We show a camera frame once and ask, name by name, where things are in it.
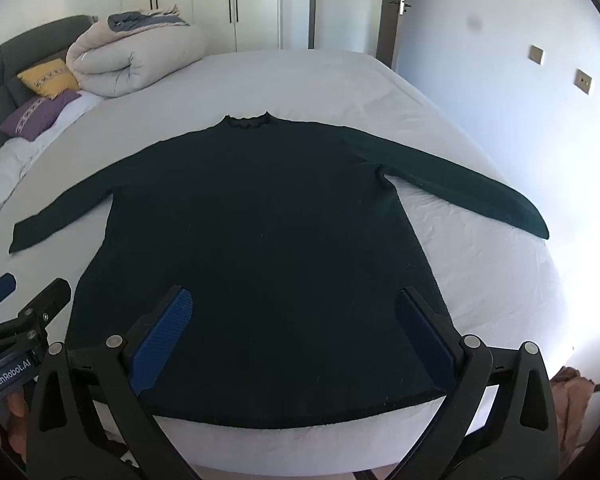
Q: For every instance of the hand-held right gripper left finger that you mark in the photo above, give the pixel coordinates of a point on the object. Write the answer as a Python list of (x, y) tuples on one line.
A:
[(166, 334)]

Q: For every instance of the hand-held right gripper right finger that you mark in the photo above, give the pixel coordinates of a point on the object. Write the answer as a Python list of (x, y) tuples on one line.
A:
[(424, 336)]

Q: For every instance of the dark green sweater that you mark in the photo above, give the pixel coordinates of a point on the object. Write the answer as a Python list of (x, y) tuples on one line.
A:
[(260, 220)]

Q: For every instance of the person's left hand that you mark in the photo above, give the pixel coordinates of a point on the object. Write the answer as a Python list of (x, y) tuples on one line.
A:
[(16, 412)]

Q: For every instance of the bed with white sheet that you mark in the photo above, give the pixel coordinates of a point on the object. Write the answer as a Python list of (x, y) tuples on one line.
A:
[(460, 240)]

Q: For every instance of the white pillow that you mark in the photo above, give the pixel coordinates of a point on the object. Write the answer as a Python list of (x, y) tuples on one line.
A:
[(7, 170)]

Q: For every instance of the brown cloth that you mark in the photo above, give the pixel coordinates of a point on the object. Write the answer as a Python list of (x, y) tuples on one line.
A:
[(575, 400)]

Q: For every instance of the purple patterned pillow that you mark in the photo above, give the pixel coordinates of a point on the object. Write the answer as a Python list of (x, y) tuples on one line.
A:
[(35, 112)]

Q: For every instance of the yellow patterned pillow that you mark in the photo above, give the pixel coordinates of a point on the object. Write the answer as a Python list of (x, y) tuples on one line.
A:
[(47, 77)]

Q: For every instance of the dark green padded headboard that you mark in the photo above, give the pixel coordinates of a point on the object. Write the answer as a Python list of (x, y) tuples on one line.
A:
[(0, 67)]

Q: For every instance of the folded beige duvet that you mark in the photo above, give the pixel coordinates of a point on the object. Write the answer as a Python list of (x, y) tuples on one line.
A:
[(130, 57)]

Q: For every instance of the cream wardrobe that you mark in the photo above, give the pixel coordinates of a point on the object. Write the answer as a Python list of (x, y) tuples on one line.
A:
[(215, 0)]

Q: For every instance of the brass wall switch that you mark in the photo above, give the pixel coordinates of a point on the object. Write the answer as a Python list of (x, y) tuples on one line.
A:
[(536, 54), (583, 80)]

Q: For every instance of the dark brown door frame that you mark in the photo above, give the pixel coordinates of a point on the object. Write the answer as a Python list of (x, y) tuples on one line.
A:
[(391, 15)]

